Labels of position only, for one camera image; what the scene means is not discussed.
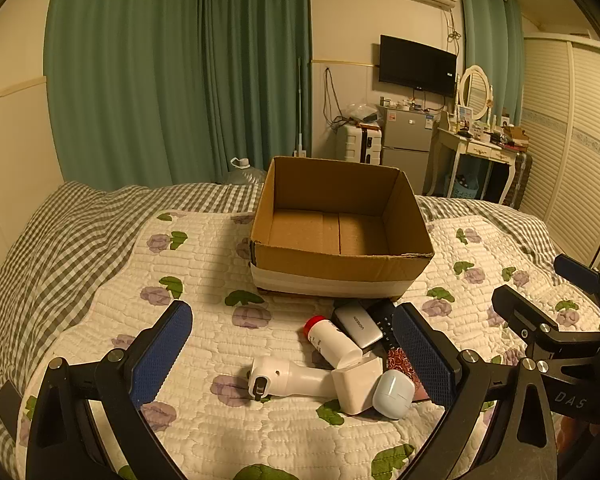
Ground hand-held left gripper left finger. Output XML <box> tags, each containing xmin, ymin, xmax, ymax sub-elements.
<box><xmin>26</xmin><ymin>300</ymin><xmax>194</xmax><ymax>480</ymax></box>

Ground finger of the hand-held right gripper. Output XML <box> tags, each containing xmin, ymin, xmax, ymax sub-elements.
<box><xmin>554</xmin><ymin>254</ymin><xmax>600</xmax><ymax>294</ymax></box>
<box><xmin>491</xmin><ymin>285</ymin><xmax>562</xmax><ymax>349</ymax></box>

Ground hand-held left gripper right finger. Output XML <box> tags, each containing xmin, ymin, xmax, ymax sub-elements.
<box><xmin>391</xmin><ymin>302</ymin><xmax>558</xmax><ymax>480</ymax></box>

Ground red patterned wallet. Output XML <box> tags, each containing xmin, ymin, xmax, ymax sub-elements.
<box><xmin>385</xmin><ymin>347</ymin><xmax>431</xmax><ymax>402</ymax></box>

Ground light blue earbud case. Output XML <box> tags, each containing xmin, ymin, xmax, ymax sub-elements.
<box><xmin>371</xmin><ymin>370</ymin><xmax>416</xmax><ymax>420</ymax></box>

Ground black remote control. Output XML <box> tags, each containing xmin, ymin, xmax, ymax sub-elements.
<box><xmin>367</xmin><ymin>300</ymin><xmax>406</xmax><ymax>357</ymax></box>

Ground white power bank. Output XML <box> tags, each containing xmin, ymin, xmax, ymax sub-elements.
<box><xmin>333</xmin><ymin>301</ymin><xmax>381</xmax><ymax>349</ymax></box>

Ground white bottle with red cap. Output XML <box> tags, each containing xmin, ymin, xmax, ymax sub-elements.
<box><xmin>302</xmin><ymin>315</ymin><xmax>364</xmax><ymax>368</ymax></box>

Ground white handheld device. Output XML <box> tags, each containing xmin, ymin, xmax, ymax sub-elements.
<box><xmin>248</xmin><ymin>355</ymin><xmax>342</xmax><ymax>404</ymax></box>

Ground cardboard box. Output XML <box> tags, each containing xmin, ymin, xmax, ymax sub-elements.
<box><xmin>249</xmin><ymin>156</ymin><xmax>435</xmax><ymax>302</ymax></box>

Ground person's right hand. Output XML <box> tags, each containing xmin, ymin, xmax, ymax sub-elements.
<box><xmin>559</xmin><ymin>414</ymin><xmax>600</xmax><ymax>480</ymax></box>

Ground floral quilted blanket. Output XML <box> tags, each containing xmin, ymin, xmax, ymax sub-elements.
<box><xmin>10</xmin><ymin>207</ymin><xmax>600</xmax><ymax>480</ymax></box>

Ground dark suitcase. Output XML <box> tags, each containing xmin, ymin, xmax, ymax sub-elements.
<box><xmin>505</xmin><ymin>150</ymin><xmax>534</xmax><ymax>211</ymax></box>

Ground white louvred wardrobe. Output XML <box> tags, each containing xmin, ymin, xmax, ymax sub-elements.
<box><xmin>517</xmin><ymin>32</ymin><xmax>600</xmax><ymax>271</ymax></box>

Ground blue plastic basket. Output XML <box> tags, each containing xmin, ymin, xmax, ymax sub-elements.
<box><xmin>447</xmin><ymin>172</ymin><xmax>481</xmax><ymax>201</ymax></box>

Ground small brown box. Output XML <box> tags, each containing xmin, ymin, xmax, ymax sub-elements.
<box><xmin>502</xmin><ymin>125</ymin><xmax>531</xmax><ymax>149</ymax></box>

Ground white dressing table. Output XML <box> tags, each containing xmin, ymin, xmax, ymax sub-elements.
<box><xmin>425</xmin><ymin>110</ymin><xmax>523</xmax><ymax>206</ymax></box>

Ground dark flat object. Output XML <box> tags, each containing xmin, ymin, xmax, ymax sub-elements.
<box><xmin>0</xmin><ymin>380</ymin><xmax>25</xmax><ymax>442</ymax></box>

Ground clear water jug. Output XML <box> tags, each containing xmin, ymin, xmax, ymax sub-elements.
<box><xmin>217</xmin><ymin>157</ymin><xmax>268</xmax><ymax>187</ymax></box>

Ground oval white vanity mirror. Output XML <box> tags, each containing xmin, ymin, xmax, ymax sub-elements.
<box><xmin>457</xmin><ymin>65</ymin><xmax>495</xmax><ymax>123</ymax></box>

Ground small grey fridge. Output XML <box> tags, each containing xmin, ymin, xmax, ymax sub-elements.
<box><xmin>377</xmin><ymin>105</ymin><xmax>438</xmax><ymax>193</ymax></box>

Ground white suitcase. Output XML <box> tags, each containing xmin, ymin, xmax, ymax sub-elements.
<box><xmin>336</xmin><ymin>124</ymin><xmax>383</xmax><ymax>165</ymax></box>

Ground narrow green curtain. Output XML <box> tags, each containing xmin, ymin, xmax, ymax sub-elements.
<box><xmin>457</xmin><ymin>0</ymin><xmax>526</xmax><ymax>128</ymax></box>

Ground clear plastic bag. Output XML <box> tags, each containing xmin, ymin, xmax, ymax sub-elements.
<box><xmin>347</xmin><ymin>102</ymin><xmax>381</xmax><ymax>126</ymax></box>

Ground white mop pole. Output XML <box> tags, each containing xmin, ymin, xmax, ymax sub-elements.
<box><xmin>292</xmin><ymin>57</ymin><xmax>308</xmax><ymax>158</ymax></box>

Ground wide green curtain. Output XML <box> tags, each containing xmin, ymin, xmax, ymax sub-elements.
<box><xmin>44</xmin><ymin>0</ymin><xmax>208</xmax><ymax>192</ymax></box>

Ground green curtain beside pole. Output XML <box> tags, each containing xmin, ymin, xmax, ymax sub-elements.
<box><xmin>200</xmin><ymin>0</ymin><xmax>313</xmax><ymax>186</ymax></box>

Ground hanging black cables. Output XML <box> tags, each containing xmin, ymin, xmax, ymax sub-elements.
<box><xmin>322</xmin><ymin>67</ymin><xmax>350</xmax><ymax>132</ymax></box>

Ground black wall television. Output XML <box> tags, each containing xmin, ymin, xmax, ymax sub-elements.
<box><xmin>378</xmin><ymin>35</ymin><xmax>458</xmax><ymax>98</ymax></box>

